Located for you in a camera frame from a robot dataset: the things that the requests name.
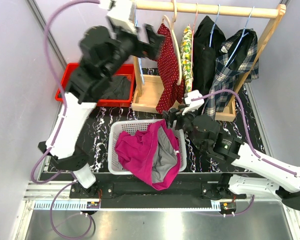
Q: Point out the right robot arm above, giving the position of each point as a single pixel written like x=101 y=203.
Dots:
x=277 y=179

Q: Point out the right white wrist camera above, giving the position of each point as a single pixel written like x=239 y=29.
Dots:
x=193 y=101

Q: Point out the blue hanger of plaid skirt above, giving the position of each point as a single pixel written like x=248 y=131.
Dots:
x=231 y=58

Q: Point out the blue hanger of black skirt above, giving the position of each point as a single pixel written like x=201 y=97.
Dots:
x=213 y=26

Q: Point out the red polka dot skirt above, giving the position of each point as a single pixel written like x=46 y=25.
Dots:
x=168 y=70

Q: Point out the white plastic basket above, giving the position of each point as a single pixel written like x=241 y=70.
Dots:
x=131 y=127

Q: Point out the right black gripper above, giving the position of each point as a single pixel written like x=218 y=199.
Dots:
x=173 y=114

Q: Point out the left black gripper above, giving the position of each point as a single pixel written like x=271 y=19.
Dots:
x=152 y=49

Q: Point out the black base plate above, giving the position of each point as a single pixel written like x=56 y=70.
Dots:
x=188 y=191

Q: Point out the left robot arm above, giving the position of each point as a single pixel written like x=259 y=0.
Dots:
x=102 y=56

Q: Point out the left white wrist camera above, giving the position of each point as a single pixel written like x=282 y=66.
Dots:
x=120 y=15

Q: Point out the magenta skirt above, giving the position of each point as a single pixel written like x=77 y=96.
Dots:
x=152 y=155

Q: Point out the dark grey garment in bin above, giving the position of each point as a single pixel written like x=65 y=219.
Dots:
x=119 y=89

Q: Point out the lemon print skirt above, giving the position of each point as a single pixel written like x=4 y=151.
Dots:
x=186 y=47

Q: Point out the plaid skirt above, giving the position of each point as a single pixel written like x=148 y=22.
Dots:
x=225 y=77

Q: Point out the light blue wire hanger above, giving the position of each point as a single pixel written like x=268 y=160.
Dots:
x=136 y=26

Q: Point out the wooden clothes rack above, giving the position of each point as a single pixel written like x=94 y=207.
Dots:
x=147 y=94

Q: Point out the black skirt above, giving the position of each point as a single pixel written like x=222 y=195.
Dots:
x=204 y=57

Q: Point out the pink wire hanger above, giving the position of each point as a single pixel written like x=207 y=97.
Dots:
x=193 y=31

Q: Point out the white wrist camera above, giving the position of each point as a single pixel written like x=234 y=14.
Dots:
x=120 y=15
x=193 y=101

